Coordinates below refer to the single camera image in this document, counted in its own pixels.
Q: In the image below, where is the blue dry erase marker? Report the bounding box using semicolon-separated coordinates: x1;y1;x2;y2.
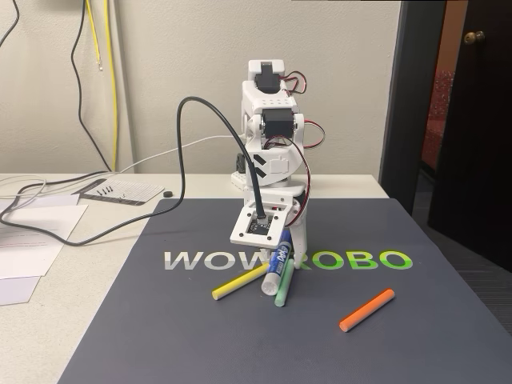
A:
261;228;294;298

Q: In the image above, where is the yellow chalk stick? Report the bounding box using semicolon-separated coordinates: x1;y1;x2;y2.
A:
211;262;271;302

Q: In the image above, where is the green chalk stick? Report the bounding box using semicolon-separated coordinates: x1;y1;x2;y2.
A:
274;258;296;308

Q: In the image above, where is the orange chalk stick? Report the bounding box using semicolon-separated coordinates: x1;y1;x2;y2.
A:
338;288;396;333

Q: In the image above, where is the gray mat with lettering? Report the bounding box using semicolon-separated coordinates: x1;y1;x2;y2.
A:
58;197;512;384

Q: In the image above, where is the lined card with screws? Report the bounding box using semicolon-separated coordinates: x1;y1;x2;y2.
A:
70;178;166;207

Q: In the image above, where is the dark brown door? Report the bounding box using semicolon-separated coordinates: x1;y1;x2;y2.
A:
426;0;512;275

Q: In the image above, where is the large white paper sheet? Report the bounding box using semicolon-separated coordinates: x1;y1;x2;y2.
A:
0;203;90;280

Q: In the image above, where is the small white paper sheet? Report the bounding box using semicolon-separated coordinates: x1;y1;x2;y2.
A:
0;275;42;307

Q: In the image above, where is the white framed camera board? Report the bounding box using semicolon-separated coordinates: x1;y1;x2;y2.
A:
229;199;296;246

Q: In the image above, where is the red black servo wire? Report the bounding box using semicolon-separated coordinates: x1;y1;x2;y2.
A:
262;134;317;210

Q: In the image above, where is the black camera cable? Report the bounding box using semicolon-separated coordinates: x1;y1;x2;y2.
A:
0;0;267;246

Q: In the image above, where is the dark gray door frame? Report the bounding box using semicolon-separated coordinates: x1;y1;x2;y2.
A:
378;0;447;217

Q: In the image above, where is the long yellow wire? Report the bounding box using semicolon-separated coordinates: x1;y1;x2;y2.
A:
102;0;120;172

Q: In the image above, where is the short yellow wire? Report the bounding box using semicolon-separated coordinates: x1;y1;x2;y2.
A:
85;0;105;72

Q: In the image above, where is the thin black wall cable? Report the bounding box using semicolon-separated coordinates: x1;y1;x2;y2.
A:
0;0;21;49

